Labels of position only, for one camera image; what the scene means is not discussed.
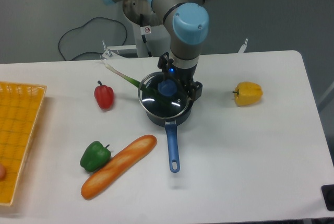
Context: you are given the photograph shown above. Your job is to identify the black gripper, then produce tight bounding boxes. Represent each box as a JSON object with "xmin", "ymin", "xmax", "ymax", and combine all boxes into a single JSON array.
[{"xmin": 157, "ymin": 52, "xmax": 202, "ymax": 101}]

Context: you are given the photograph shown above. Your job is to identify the glass pot lid blue knob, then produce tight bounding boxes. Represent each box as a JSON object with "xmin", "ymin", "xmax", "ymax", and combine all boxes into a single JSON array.
[{"xmin": 137, "ymin": 71, "xmax": 193, "ymax": 119}]

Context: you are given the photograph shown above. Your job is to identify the dark blue saucepan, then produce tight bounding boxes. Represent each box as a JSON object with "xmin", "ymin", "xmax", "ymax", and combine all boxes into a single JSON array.
[{"xmin": 138, "ymin": 71, "xmax": 194, "ymax": 173}]

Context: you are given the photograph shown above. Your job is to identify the green onion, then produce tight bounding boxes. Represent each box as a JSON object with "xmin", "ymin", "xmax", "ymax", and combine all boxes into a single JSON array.
[{"xmin": 101, "ymin": 60, "xmax": 168, "ymax": 104}]

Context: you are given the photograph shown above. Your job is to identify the yellow bell pepper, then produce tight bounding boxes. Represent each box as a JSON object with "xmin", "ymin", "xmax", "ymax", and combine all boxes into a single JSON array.
[{"xmin": 232, "ymin": 81, "xmax": 263, "ymax": 107}]

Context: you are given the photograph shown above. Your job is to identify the red bell pepper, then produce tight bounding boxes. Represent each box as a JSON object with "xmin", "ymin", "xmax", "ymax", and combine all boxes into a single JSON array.
[{"xmin": 94, "ymin": 80, "xmax": 114, "ymax": 109}]

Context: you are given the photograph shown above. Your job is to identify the baguette bread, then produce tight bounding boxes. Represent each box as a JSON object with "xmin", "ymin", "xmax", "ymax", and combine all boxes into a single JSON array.
[{"xmin": 81, "ymin": 135, "xmax": 157, "ymax": 200}]

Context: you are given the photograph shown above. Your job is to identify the green bell pepper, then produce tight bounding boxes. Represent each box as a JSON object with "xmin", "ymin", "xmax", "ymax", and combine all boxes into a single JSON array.
[{"xmin": 80, "ymin": 141, "xmax": 111, "ymax": 172}]

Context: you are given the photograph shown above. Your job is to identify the yellow woven basket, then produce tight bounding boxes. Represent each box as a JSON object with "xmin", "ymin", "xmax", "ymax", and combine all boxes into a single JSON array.
[{"xmin": 1, "ymin": 81, "xmax": 47, "ymax": 206}]

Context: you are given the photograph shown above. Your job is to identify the black object table edge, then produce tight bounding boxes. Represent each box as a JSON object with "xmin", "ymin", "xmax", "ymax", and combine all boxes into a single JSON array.
[{"xmin": 321, "ymin": 184, "xmax": 334, "ymax": 211}]

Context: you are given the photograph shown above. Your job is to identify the egg in basket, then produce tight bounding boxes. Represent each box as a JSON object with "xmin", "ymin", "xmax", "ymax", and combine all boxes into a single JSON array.
[{"xmin": 0, "ymin": 164, "xmax": 6, "ymax": 180}]

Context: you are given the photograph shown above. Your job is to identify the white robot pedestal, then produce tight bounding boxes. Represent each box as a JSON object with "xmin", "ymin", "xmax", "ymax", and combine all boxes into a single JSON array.
[{"xmin": 101, "ymin": 0, "xmax": 248, "ymax": 60}]

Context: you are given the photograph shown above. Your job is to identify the black cable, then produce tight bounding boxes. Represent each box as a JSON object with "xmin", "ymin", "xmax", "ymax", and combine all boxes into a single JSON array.
[{"xmin": 57, "ymin": 16, "xmax": 128, "ymax": 61}]

